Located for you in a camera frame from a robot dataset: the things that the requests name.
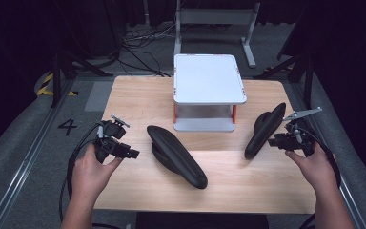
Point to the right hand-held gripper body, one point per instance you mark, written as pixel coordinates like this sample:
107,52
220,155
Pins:
298,140

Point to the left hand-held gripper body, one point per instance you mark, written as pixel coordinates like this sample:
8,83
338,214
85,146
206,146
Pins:
108,144

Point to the black slipper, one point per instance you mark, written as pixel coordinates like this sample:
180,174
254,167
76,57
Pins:
265,130
178,157

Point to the white shoe rack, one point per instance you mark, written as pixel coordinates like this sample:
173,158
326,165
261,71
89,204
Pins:
208,79

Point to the person's right hand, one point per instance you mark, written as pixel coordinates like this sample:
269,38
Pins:
319,171

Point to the person's left hand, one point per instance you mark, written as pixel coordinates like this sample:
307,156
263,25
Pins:
89,178

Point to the black tripod stand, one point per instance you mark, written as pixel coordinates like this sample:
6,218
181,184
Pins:
56,79
308,79

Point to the grey metal stand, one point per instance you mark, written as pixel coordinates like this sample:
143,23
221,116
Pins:
216,16

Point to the grey metal floor rail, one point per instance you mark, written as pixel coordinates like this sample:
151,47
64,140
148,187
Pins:
28,159
346,194

